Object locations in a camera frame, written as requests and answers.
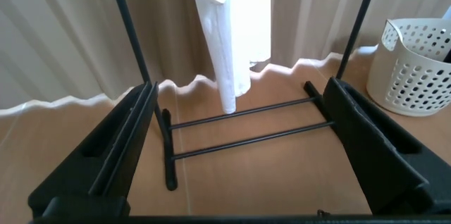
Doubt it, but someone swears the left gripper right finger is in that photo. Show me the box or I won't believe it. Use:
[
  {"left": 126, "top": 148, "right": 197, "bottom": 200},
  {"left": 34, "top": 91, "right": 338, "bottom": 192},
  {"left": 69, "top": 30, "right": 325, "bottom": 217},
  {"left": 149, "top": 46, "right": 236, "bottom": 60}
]
[{"left": 322, "top": 76, "right": 451, "bottom": 216}]

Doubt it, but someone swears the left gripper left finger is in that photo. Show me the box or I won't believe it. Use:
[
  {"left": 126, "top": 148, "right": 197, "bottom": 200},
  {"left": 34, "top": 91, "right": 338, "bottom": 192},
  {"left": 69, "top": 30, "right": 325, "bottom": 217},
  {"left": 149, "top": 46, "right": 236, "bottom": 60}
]
[{"left": 27, "top": 81, "right": 160, "bottom": 217}]

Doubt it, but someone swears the white printed t-shirt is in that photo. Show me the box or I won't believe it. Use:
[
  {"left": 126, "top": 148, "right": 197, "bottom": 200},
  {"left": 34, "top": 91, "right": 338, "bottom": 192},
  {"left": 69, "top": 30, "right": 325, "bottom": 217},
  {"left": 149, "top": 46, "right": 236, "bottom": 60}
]
[{"left": 163, "top": 0, "right": 272, "bottom": 115}]

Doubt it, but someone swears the white laundry basket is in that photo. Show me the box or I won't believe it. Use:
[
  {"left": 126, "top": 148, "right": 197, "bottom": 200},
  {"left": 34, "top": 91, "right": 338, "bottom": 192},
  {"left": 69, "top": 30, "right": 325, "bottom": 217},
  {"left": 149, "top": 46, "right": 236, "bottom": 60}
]
[{"left": 366, "top": 18, "right": 451, "bottom": 118}]

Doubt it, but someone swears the black clothes rack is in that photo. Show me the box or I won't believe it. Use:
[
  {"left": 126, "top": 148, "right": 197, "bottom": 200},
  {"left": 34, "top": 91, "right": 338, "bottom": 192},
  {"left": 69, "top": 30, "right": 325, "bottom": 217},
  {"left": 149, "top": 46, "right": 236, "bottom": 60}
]
[{"left": 105, "top": 0, "right": 383, "bottom": 192}]

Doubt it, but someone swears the beige curtain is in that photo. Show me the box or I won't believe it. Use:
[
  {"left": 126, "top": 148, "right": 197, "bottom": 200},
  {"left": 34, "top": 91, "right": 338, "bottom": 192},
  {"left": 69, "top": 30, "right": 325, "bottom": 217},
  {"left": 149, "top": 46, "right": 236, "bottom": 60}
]
[{"left": 0, "top": 0, "right": 451, "bottom": 111}]

